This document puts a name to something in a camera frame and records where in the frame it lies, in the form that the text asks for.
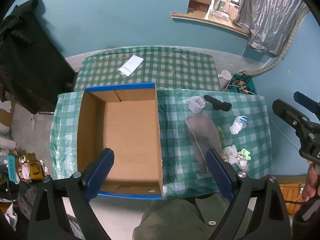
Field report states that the white blue striped plastic bag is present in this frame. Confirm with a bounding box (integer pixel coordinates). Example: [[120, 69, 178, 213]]
[[229, 115, 248, 135]]

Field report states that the lime green cloth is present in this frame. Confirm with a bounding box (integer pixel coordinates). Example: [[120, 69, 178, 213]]
[[241, 148, 251, 160]]

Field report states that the black sock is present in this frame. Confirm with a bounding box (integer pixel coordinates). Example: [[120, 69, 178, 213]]
[[203, 95, 232, 112]]

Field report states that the green knitted scrubber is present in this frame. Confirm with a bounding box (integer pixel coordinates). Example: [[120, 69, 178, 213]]
[[217, 126, 226, 148]]

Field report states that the grey fleece cloth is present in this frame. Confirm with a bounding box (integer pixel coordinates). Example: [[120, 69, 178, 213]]
[[185, 114, 222, 179]]

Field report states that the light grey sock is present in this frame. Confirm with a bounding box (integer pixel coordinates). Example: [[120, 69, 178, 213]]
[[188, 96, 206, 114]]

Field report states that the person's right hand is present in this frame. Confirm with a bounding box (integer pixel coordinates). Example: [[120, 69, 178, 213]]
[[302, 160, 319, 202]]

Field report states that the light green checkered tablecloth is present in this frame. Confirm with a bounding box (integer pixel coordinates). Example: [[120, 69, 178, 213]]
[[50, 83, 272, 199]]

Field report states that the olive green shirt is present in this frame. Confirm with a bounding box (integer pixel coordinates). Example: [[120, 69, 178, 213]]
[[132, 193, 230, 239]]

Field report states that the teal box on floor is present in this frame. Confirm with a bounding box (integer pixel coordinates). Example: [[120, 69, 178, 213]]
[[7, 154, 20, 184]]

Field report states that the white plastic jug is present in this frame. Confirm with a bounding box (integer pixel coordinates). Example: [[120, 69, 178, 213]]
[[217, 70, 232, 89]]

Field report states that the silver foil curtain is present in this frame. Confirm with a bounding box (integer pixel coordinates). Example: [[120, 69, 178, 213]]
[[236, 0, 305, 56]]

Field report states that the wooden window sill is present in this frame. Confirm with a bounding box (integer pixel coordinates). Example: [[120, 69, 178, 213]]
[[170, 11, 249, 37]]

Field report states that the cardboard box blue trim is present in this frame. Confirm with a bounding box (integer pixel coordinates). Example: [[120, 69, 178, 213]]
[[76, 83, 163, 199]]

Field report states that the dark green checkered tablecloth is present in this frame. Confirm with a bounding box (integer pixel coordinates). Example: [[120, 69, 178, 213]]
[[74, 46, 220, 91]]

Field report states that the black hanging garment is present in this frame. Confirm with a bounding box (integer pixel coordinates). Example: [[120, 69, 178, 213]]
[[1, 0, 76, 114]]

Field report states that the white paper envelope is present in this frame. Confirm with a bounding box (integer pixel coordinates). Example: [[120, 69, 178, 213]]
[[118, 55, 144, 77]]

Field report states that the striped flexible hose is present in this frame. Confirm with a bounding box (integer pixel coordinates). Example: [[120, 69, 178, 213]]
[[247, 7, 309, 77]]

